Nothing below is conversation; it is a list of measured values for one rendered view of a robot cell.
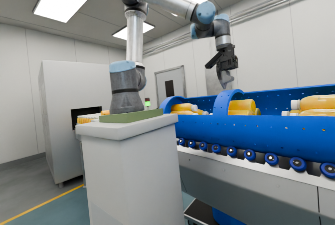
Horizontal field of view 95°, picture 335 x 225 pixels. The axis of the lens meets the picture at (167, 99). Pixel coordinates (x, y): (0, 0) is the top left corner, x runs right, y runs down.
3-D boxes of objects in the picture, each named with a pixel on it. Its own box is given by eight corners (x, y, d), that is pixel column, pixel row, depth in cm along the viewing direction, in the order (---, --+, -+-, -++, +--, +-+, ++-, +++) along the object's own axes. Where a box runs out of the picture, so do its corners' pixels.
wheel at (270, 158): (267, 149, 58) (269, 151, 59) (260, 158, 58) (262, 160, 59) (280, 156, 54) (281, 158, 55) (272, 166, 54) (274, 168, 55)
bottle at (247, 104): (254, 96, 70) (218, 99, 84) (250, 103, 66) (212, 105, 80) (258, 109, 72) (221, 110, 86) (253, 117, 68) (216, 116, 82)
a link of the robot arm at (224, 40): (212, 39, 78) (220, 42, 83) (213, 48, 78) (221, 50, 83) (226, 34, 72) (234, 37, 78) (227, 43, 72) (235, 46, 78)
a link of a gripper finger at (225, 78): (230, 88, 73) (229, 69, 73) (219, 89, 78) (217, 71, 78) (233, 88, 75) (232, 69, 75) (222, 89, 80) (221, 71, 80)
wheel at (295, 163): (303, 172, 48) (304, 174, 49) (307, 159, 49) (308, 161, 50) (286, 165, 52) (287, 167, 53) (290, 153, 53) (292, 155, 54)
